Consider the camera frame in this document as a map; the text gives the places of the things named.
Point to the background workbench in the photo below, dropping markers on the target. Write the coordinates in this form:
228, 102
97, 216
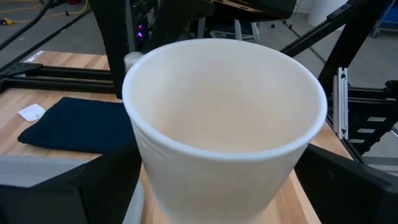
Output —
248, 9

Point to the black aluminium table frame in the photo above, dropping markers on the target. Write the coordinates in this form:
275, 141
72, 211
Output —
62, 81

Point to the blue bin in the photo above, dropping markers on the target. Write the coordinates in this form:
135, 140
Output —
390, 15

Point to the white ceramic mug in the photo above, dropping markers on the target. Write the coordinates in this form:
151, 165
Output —
224, 124

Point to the navy cloth napkin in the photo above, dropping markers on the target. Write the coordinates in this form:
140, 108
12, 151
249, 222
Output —
81, 124

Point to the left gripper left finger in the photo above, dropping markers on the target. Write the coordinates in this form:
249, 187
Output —
109, 186

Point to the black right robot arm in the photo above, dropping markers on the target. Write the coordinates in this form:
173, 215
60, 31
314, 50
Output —
112, 37

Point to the grey plastic tray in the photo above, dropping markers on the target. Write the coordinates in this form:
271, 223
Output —
37, 171

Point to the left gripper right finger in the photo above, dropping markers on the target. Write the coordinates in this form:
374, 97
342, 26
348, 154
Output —
342, 193

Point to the silver aluminium extrusion piece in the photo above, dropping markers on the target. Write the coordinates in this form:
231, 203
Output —
340, 102

